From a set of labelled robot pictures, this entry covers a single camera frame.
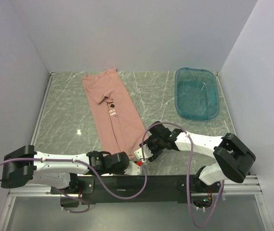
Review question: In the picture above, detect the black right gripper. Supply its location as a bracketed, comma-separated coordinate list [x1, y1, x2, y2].
[140, 136, 166, 163]

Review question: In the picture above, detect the pink t shirt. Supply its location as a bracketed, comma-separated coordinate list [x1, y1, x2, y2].
[82, 68, 145, 160]

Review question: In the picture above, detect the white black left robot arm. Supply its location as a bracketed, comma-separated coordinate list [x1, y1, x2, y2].
[1, 145, 130, 193]

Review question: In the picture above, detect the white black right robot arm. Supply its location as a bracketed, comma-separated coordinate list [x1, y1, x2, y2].
[134, 121, 256, 193]

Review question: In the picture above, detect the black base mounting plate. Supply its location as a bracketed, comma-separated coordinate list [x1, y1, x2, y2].
[50, 175, 224, 207]

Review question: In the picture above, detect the teal transparent plastic bin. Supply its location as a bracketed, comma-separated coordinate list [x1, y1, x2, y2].
[174, 67, 220, 121]

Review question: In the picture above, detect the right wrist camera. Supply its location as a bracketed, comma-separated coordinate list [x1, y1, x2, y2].
[134, 144, 153, 162]

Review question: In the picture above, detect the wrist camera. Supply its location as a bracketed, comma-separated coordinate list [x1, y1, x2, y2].
[134, 144, 153, 162]
[124, 161, 143, 176]

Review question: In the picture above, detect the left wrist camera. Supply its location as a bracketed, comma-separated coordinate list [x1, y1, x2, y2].
[124, 161, 143, 176]

